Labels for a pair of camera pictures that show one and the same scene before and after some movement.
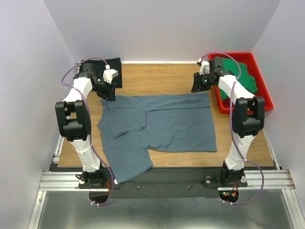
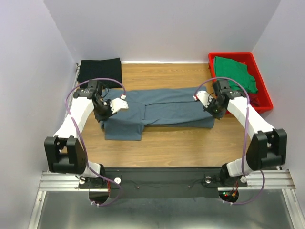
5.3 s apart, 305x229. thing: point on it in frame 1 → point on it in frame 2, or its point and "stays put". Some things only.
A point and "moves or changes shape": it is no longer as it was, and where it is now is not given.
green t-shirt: x=245 y=78 stays put
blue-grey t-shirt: x=133 y=126 moves or changes shape
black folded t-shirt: x=99 y=66 stays put
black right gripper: x=198 y=82 → x=212 y=109
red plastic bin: x=254 y=70 stays put
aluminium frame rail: x=66 y=181 stays put
